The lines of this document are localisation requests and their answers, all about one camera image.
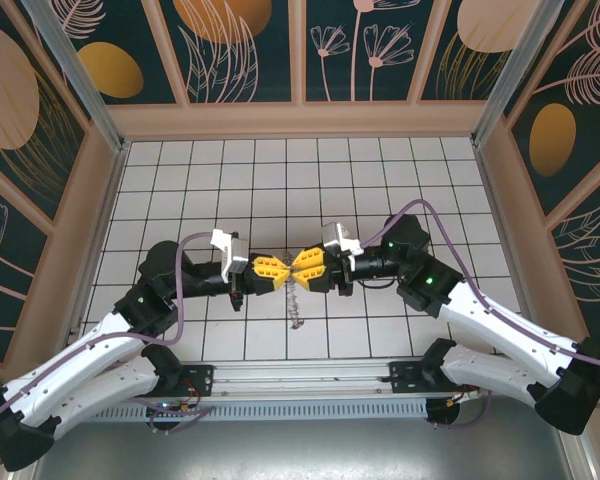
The round metal plate with holes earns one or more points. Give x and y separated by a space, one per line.
295 305

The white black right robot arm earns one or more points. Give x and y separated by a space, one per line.
505 330

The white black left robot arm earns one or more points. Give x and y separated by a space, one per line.
80 350

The grey metal panel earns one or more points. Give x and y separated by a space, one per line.
305 450

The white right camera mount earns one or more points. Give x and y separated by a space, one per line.
352 245

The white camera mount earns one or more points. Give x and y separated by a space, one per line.
352 245
222 240

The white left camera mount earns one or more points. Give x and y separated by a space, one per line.
222 240

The aluminium side rail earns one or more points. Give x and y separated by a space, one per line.
97 240

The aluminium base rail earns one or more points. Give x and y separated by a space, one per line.
305 380

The aluminium frame post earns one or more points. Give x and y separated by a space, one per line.
520 75
80 80

